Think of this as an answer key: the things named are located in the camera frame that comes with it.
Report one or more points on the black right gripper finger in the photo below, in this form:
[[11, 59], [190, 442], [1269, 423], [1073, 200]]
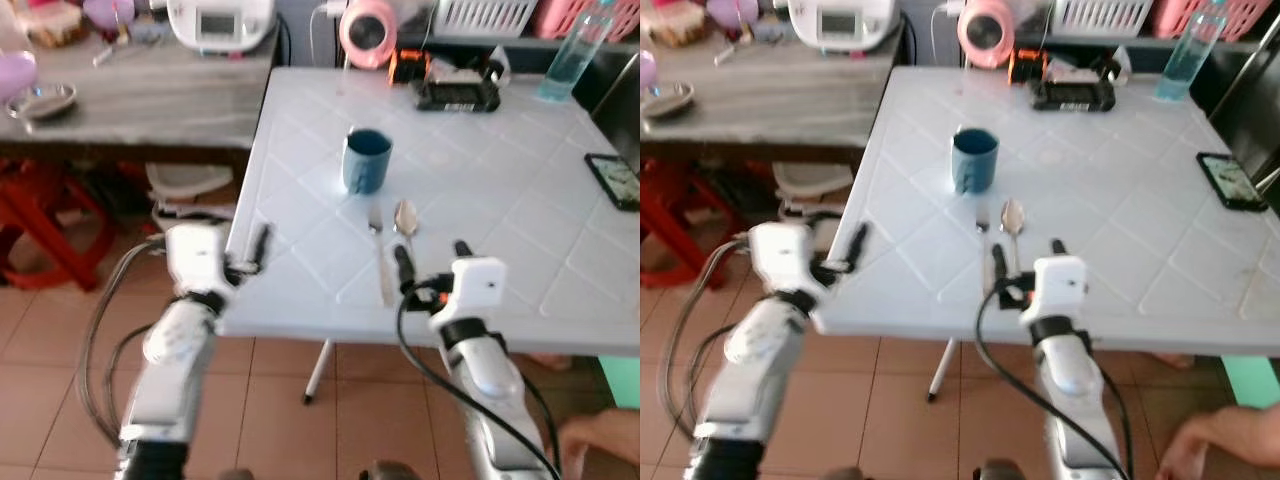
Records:
[[1000, 264], [463, 251], [1057, 248], [405, 267]]

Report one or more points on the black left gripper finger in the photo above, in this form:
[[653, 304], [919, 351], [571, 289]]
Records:
[[261, 245], [858, 245]]

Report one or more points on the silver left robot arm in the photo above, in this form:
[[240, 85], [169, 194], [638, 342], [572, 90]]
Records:
[[745, 390], [165, 390]]

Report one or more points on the person's bare forearm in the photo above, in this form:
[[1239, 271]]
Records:
[[618, 428], [1245, 428]]

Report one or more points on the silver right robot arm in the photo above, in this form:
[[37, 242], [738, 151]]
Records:
[[490, 380], [1070, 380]]

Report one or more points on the person's bare hand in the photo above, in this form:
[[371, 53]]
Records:
[[578, 445], [1185, 458]]

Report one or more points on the steel fork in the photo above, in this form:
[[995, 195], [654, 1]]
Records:
[[982, 225], [383, 265]]

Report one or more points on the steel spoon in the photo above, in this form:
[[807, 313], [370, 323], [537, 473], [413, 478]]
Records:
[[406, 218], [1013, 217]]

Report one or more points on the white plastic bin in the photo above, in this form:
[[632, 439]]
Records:
[[810, 180], [190, 180]]

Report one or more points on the teal ceramic mug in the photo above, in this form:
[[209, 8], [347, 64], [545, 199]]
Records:
[[368, 170], [975, 170]]

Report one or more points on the white table leg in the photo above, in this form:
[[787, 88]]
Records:
[[318, 375], [941, 373]]

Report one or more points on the person's bare foot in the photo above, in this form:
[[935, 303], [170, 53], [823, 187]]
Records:
[[546, 361], [1174, 359]]

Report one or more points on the black flat device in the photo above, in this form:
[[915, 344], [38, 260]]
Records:
[[458, 98], [1075, 98]]

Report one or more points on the red plastic stool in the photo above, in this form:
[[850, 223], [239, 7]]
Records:
[[680, 220], [50, 240]]

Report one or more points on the black smartphone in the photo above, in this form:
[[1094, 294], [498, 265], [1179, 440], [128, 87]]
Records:
[[1233, 182], [615, 182]]

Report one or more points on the grey robot right leg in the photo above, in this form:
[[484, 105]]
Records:
[[396, 471], [1002, 471]]

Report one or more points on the orange and black device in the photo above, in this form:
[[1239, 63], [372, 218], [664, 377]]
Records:
[[1027, 67], [408, 68]]

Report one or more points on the green plastic stool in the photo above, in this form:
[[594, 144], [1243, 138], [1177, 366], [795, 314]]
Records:
[[622, 382], [1252, 380]]

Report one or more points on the dark metal furniture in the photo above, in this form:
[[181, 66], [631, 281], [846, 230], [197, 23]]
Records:
[[622, 110], [1250, 110]]

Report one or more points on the clear blue water bottle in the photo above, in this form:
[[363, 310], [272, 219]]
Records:
[[572, 65], [1190, 65]]

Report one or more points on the white kitchen appliance with display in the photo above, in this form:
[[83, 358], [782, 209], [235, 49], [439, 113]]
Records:
[[842, 24], [220, 25]]

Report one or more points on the pink round appliance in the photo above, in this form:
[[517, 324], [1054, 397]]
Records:
[[368, 30], [985, 30]]

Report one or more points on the metal utensil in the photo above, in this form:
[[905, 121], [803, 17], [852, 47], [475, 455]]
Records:
[[110, 54], [732, 53]]

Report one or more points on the white plastic basket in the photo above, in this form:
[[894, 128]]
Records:
[[1100, 17], [485, 18]]

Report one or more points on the small steel bowl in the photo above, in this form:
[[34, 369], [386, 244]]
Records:
[[45, 105], [670, 102]]

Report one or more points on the pink plastic basket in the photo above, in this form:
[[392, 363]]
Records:
[[590, 20], [1205, 20]]

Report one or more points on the small purple bowl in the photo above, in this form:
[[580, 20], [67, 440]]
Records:
[[731, 11], [108, 12]]

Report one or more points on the clear food container with lid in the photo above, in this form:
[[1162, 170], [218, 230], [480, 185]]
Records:
[[55, 25], [679, 25]]

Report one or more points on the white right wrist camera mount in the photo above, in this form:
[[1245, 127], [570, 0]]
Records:
[[1060, 285], [475, 285]]

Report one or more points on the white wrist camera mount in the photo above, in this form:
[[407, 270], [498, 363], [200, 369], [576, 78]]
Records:
[[475, 285], [197, 255], [1060, 285], [785, 255]]

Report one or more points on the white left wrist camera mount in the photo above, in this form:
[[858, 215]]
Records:
[[785, 255], [197, 255]]

